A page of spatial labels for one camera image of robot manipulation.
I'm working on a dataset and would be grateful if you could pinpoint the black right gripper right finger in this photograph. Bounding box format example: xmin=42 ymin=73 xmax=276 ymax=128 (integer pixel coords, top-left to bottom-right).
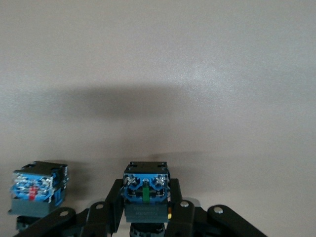
xmin=166 ymin=177 xmax=269 ymax=237

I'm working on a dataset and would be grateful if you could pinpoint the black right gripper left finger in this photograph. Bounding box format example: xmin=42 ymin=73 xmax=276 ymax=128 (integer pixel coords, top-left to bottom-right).
xmin=13 ymin=179 xmax=125 ymax=237

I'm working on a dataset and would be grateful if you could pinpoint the green push button switch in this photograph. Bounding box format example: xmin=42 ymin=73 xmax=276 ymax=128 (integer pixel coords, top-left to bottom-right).
xmin=122 ymin=161 xmax=173 ymax=237

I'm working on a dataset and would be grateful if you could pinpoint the red push button switch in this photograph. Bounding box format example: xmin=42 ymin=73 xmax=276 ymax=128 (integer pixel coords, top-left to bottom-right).
xmin=7 ymin=160 xmax=69 ymax=232

